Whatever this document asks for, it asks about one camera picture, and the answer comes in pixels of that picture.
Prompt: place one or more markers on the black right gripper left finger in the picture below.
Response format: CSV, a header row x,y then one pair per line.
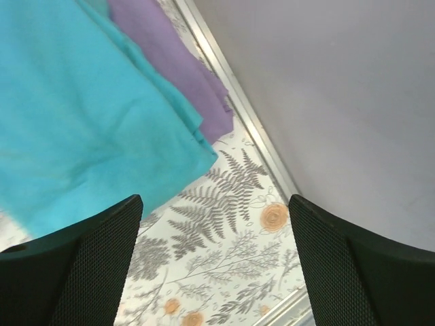
x,y
74,276

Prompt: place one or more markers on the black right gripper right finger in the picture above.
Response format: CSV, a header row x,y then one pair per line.
x,y
356,277

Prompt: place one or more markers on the teal t shirt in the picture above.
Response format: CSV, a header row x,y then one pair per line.
x,y
86,121

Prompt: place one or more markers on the folded purple t shirt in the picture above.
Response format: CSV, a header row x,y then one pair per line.
x,y
146,23

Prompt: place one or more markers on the aluminium table frame rail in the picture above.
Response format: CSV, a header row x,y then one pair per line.
x,y
295,309

